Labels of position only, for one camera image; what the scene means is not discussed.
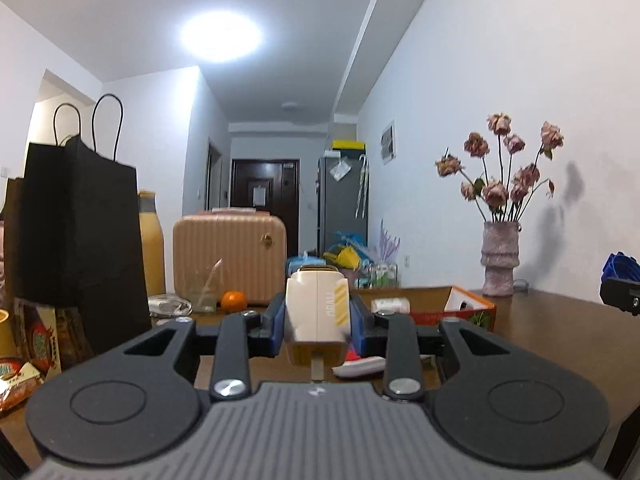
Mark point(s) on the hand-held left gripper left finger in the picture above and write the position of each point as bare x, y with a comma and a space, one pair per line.
274, 330

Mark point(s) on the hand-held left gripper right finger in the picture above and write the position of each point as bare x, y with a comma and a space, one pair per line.
361, 327

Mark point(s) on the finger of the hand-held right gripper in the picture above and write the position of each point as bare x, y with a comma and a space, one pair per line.
620, 266

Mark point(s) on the orange cardboard box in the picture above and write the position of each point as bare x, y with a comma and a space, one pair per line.
425, 300

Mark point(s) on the white labelled bottle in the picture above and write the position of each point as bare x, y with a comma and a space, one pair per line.
390, 305

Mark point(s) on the small white bottle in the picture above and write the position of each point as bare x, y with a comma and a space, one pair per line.
357, 367

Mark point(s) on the orange fruit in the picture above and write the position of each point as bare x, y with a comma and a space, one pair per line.
234, 301

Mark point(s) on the rack of small bottles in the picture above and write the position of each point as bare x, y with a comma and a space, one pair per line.
382, 275

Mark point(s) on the blue yellow plastic bags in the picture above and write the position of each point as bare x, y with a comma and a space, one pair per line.
347, 257

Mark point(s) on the clear plastic cup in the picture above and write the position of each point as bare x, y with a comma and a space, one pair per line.
202, 300

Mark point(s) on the pink ribbed suitcase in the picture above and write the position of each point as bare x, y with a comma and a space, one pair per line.
235, 255

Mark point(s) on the purple artificial flowers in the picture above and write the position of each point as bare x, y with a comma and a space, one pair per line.
387, 245

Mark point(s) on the white plastic wrapper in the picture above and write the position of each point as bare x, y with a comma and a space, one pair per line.
167, 305

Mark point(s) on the grey refrigerator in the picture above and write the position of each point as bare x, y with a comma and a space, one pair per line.
340, 210

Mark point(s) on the grey textured vase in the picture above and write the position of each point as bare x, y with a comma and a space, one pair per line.
500, 260

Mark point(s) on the white paper notice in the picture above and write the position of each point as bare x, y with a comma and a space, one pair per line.
261, 196

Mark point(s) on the white folded umbrella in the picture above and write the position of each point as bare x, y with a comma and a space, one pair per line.
361, 185

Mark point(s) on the dried rose bouquet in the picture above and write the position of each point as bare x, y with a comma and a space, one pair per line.
495, 192

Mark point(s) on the yellow bottle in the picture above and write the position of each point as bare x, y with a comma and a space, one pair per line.
151, 245

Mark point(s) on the dark brown door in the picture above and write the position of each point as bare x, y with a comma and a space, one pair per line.
265, 175

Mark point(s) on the clear plastic bag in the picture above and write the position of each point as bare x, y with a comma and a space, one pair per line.
341, 170

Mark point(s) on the dark side door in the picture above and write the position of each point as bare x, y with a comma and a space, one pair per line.
215, 180

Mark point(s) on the yellow black box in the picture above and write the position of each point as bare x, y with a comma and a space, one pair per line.
348, 144

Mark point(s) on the black paper bag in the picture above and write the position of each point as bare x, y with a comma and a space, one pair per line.
75, 235

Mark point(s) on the snack packets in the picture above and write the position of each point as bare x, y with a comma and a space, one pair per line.
40, 340

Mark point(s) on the orange snack packet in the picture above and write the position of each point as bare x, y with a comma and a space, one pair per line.
17, 390

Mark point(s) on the yellow cup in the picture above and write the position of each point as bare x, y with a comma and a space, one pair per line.
6, 332

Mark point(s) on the round ceiling light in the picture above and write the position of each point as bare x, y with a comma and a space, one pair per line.
220, 36

